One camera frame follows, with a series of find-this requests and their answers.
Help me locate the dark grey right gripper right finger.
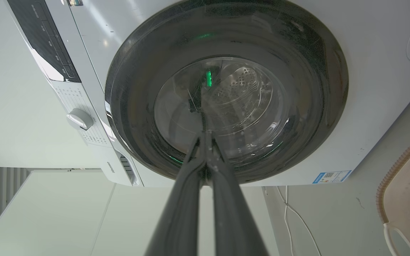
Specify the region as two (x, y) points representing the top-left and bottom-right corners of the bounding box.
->
(205, 131), (269, 256)

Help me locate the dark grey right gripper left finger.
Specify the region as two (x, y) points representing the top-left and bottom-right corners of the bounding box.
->
(144, 132), (206, 256)

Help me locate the beige plastic laundry basket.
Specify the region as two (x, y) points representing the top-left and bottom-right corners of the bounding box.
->
(376, 124), (410, 256)

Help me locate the blue energy label sticker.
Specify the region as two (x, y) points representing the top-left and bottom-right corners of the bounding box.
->
(312, 170), (352, 185)

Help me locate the white cabinet panel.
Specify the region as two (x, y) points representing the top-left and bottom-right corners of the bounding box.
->
(0, 169), (280, 256)

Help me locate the round dark washing machine door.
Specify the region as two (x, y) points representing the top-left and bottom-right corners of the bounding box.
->
(104, 0), (349, 184)

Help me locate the silver washing machine dial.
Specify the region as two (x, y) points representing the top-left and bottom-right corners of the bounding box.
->
(66, 108), (94, 131)

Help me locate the white front-load washing machine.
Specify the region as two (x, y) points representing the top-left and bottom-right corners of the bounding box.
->
(4, 0), (410, 188)

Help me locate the thin white power cable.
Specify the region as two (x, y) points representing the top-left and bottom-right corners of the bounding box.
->
(275, 186), (322, 256)

